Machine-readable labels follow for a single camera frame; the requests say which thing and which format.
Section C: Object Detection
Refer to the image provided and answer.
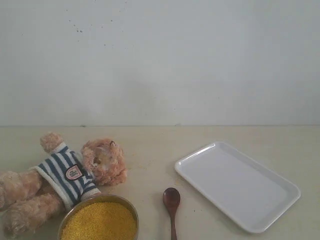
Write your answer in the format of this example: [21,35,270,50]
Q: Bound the plush teddy bear striped sweater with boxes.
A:
[0,132,127,239]

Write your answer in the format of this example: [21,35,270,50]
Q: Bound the metal bowl of yellow millet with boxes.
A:
[57,195,139,240]

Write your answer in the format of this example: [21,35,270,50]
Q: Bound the dark brown wooden spoon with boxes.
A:
[162,187,181,240]

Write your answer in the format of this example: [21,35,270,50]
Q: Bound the white rectangular plastic tray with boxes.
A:
[174,141,301,234]

